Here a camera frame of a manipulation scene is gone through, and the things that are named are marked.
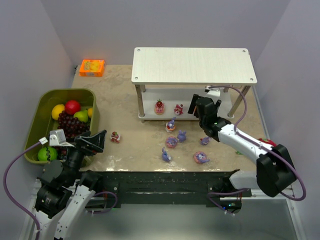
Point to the green pear toy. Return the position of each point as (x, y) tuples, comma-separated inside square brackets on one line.
[(82, 116)]

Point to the purple bunny standing toy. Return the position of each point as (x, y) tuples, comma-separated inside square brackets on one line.
[(181, 136)]

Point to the dark purple grape bunch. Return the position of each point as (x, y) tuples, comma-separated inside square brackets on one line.
[(71, 126)]

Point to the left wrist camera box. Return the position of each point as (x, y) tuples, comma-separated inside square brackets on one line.
[(57, 138)]

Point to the purple bunny pink donut toy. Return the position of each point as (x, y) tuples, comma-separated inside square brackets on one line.
[(171, 142)]

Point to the pink bear santa hat toy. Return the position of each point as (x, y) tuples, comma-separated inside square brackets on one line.
[(178, 110)]

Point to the small yellow fruit toy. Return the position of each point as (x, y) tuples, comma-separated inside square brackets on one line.
[(90, 112)]

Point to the yellow lemon toy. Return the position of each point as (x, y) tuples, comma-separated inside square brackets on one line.
[(58, 109)]

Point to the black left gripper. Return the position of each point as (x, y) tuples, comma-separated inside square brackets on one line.
[(81, 143)]

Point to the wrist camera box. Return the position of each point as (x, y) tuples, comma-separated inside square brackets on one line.
[(212, 92), (57, 138)]

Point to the orange snack box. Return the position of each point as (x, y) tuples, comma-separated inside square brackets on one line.
[(92, 68)]

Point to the black table front frame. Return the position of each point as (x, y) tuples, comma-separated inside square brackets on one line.
[(164, 188)]

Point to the purple bunny sitting toy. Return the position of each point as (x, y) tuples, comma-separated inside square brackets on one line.
[(165, 156)]

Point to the green lime toy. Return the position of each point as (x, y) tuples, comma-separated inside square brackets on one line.
[(47, 154)]

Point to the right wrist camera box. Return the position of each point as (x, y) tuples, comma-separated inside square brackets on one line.
[(212, 92)]

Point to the purple bunny on cup toy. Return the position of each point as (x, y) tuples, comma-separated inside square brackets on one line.
[(170, 126)]

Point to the red dragon fruit toy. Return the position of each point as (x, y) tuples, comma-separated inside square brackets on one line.
[(267, 141)]

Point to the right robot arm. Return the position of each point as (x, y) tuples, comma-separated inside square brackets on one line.
[(274, 168)]

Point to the white two-tier shelf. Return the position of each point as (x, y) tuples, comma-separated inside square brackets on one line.
[(175, 74)]

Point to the purple bunny large donut toy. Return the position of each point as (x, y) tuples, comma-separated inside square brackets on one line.
[(200, 157)]

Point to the purple bunny lying toy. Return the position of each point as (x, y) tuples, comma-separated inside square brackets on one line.
[(205, 140)]

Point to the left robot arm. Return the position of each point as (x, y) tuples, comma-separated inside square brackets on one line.
[(64, 193)]

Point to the pink bear strawberry donut toy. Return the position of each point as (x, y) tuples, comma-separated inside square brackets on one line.
[(159, 107)]

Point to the red apple toy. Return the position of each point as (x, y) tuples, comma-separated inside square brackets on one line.
[(72, 106)]

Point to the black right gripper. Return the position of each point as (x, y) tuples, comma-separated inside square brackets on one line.
[(202, 107)]

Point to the olive green plastic bin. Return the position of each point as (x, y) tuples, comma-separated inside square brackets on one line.
[(43, 122)]

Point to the pink bear cake toy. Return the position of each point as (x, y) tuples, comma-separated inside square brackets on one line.
[(115, 137)]

